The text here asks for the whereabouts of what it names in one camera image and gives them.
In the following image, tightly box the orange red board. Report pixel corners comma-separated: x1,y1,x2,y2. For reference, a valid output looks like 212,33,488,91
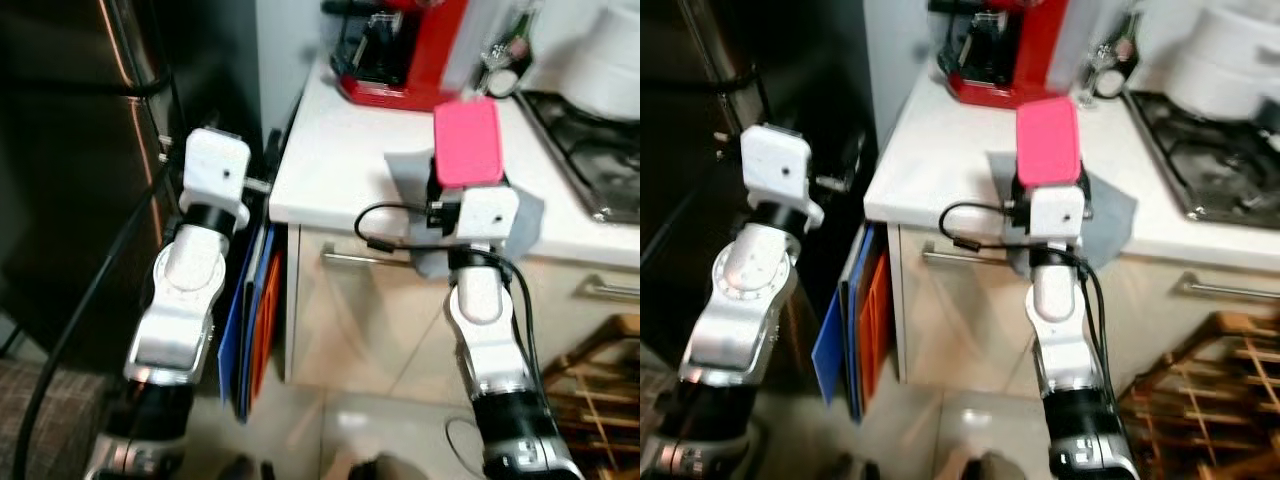
248,250,286,401
858,250,893,386

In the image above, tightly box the dark glass bottle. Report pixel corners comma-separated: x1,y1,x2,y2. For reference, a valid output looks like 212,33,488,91
1100,10,1146,99
490,10,536,99

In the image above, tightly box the black fridge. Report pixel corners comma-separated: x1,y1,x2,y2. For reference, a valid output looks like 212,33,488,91
0,0,261,371
640,0,871,371

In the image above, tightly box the red coffee machine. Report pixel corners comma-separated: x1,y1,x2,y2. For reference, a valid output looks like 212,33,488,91
320,0,471,111
928,0,1076,109

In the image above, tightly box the steel gas hob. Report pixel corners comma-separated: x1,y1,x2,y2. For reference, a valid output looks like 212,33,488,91
515,90,641,226
1125,88,1280,223

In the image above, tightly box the blue board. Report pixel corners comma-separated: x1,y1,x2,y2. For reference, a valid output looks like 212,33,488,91
812,225,881,421
218,225,276,421

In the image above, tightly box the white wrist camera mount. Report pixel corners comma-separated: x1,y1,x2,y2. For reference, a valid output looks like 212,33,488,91
180,128,251,229
740,123,813,231
455,185,521,251
1030,185,1089,249

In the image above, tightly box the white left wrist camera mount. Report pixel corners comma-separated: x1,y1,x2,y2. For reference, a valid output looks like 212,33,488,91
180,128,251,229
740,123,813,231

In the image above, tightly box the brown woven floor mat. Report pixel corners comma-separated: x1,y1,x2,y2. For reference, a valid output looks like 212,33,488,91
0,360,101,480

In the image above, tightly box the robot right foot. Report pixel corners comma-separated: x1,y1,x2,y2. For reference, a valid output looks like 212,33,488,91
965,450,1016,480
345,455,401,480

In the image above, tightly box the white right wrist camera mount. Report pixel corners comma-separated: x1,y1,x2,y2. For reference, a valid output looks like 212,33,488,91
1030,185,1089,249
455,185,521,251

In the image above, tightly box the grey cloth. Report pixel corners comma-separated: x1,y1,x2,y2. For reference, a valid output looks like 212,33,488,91
385,150,546,281
985,150,1138,276

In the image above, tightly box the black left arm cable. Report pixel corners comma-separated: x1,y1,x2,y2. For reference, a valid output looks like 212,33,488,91
10,165,186,480

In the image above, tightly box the thin black loose cable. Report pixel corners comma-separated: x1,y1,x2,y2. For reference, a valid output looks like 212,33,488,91
445,415,481,461

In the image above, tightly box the wooden lattice rack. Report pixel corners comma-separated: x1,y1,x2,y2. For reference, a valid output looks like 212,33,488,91
1115,310,1280,480
540,315,641,480

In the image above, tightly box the steel bar cabinet handle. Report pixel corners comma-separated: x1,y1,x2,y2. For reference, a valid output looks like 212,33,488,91
920,245,1011,269
1175,275,1280,301
320,243,416,269
575,275,641,301

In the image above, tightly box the white long-handled saucepan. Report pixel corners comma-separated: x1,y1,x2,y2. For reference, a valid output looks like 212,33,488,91
1140,0,1280,121
535,0,641,121

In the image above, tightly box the steel fridge door handle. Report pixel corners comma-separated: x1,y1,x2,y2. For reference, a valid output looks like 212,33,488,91
690,0,761,89
97,0,166,93

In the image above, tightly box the beige kitchen base cabinet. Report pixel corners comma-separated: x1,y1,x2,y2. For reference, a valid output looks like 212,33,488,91
890,225,1280,391
285,225,641,406

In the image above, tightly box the clear container pink lid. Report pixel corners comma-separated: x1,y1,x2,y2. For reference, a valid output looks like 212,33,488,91
1015,97,1083,191
432,97,504,191

